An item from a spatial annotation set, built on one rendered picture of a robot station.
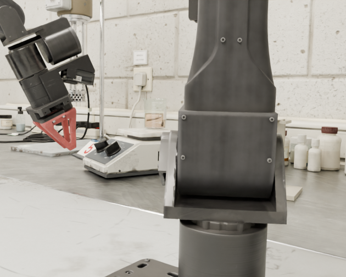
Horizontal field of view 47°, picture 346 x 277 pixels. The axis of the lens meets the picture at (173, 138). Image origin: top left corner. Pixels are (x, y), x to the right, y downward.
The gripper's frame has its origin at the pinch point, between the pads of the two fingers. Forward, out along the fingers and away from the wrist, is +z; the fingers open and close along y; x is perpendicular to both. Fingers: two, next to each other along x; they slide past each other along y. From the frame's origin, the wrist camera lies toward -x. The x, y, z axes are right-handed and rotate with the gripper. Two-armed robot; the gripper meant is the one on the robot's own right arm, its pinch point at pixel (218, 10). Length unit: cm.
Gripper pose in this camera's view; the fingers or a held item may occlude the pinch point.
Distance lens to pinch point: 79.5
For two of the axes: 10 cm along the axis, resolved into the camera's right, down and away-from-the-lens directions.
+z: 0.9, -1.1, 9.9
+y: -10.0, -0.3, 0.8
